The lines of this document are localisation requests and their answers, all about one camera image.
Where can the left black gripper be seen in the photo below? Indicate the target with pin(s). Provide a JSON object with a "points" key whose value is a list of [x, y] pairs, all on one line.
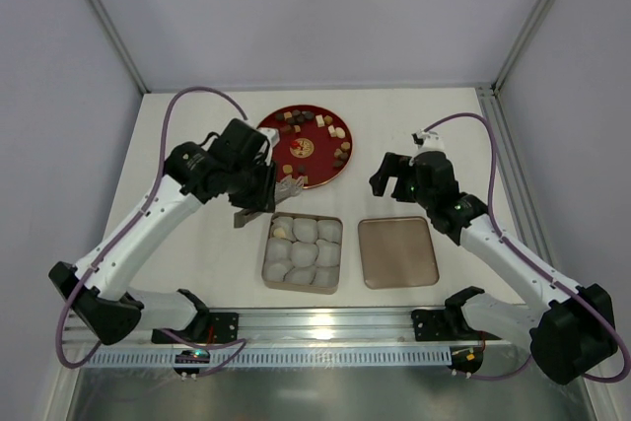
{"points": [[266, 189]]}

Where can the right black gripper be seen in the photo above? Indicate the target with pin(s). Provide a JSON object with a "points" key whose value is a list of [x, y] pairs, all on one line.
{"points": [[399, 178]]}

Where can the metal serving tongs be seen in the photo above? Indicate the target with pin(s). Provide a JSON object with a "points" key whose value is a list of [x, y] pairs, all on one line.
{"points": [[286, 188]]}

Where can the white oval chocolate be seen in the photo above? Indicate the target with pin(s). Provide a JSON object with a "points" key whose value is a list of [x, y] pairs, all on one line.
{"points": [[279, 233]]}

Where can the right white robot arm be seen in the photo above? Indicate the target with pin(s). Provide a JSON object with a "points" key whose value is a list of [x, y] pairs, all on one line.
{"points": [[566, 328]]}

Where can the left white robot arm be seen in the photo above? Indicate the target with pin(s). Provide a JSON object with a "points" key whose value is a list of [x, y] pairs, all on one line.
{"points": [[97, 287]]}

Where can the white heart chocolate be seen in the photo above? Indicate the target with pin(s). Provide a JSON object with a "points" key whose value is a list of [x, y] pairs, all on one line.
{"points": [[336, 132]]}

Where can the gold tin lid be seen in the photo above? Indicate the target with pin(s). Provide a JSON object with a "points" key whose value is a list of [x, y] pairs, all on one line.
{"points": [[397, 253]]}

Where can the red round tray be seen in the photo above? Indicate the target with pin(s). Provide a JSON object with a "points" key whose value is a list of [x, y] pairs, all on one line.
{"points": [[305, 147]]}

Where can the gold tin box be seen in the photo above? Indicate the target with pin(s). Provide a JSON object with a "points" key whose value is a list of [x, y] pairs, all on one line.
{"points": [[309, 259]]}

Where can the perforated metal strip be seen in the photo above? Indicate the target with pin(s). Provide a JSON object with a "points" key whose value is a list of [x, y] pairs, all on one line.
{"points": [[258, 356]]}

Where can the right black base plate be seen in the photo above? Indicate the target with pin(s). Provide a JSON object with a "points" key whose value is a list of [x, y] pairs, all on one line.
{"points": [[442, 325]]}

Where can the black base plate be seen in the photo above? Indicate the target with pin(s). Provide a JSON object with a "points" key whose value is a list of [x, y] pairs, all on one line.
{"points": [[442, 325], [222, 327]]}

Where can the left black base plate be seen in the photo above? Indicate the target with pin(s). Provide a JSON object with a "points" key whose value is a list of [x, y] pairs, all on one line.
{"points": [[222, 327]]}

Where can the aluminium front rail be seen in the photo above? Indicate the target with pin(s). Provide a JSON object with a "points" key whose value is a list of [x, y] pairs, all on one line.
{"points": [[324, 324]]}

